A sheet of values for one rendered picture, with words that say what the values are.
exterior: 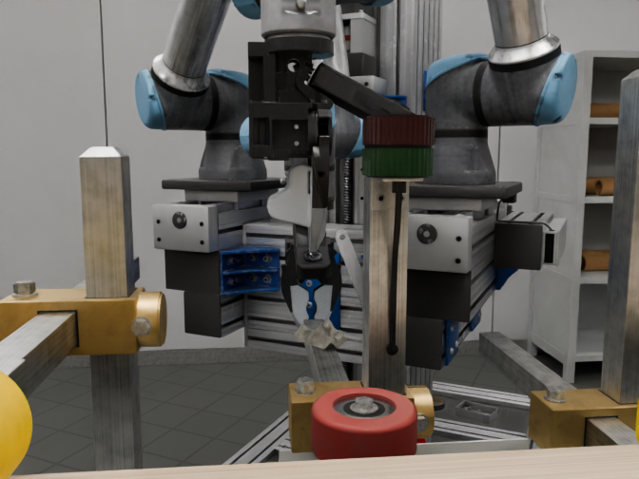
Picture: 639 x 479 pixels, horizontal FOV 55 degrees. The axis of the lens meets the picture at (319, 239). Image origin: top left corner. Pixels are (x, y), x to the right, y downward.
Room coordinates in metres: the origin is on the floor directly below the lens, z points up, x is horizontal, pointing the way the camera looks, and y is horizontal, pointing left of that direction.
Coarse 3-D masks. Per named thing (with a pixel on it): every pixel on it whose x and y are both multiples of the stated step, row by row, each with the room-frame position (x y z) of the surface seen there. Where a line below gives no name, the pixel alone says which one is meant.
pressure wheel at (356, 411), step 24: (312, 408) 0.44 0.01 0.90; (336, 408) 0.44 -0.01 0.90; (360, 408) 0.44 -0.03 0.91; (384, 408) 0.44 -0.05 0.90; (408, 408) 0.44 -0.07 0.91; (312, 432) 0.43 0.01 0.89; (336, 432) 0.41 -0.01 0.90; (360, 432) 0.40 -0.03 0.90; (384, 432) 0.40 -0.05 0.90; (408, 432) 0.42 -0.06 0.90; (336, 456) 0.41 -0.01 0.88; (360, 456) 0.40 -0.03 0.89; (384, 456) 0.40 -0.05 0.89
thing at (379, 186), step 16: (368, 144) 0.51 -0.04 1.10; (384, 144) 0.50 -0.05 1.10; (400, 144) 0.49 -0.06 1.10; (416, 144) 0.50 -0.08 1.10; (432, 144) 0.52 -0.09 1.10; (368, 176) 0.51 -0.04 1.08; (384, 176) 0.50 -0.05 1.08; (416, 176) 0.50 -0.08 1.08; (384, 192) 0.55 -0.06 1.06; (400, 192) 0.51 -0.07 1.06; (384, 208) 0.55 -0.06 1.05; (400, 208) 0.52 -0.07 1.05
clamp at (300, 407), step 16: (320, 384) 0.58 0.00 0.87; (336, 384) 0.58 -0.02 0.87; (352, 384) 0.58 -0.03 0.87; (288, 400) 0.58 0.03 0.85; (304, 400) 0.54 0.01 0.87; (416, 400) 0.55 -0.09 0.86; (432, 400) 0.56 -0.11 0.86; (304, 416) 0.54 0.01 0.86; (432, 416) 0.55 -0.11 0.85; (304, 432) 0.54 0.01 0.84; (432, 432) 0.55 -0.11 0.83; (304, 448) 0.54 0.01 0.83
